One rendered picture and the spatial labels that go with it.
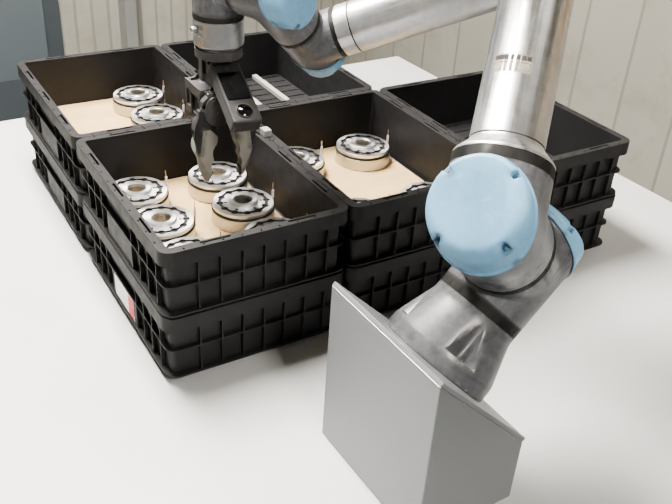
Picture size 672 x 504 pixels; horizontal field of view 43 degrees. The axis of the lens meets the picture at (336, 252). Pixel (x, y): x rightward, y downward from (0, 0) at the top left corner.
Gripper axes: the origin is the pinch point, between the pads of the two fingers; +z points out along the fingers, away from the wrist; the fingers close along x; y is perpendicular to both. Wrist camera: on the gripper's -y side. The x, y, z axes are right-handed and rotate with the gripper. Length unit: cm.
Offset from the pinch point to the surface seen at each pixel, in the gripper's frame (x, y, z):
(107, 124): 5.8, 45.5, 9.2
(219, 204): 0.5, 1.5, 6.5
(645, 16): -183, 76, 15
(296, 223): -2.3, -19.9, -0.6
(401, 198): -20.6, -19.6, -0.5
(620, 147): -68, -19, 0
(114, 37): -53, 239, 58
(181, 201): 4.0, 9.8, 9.3
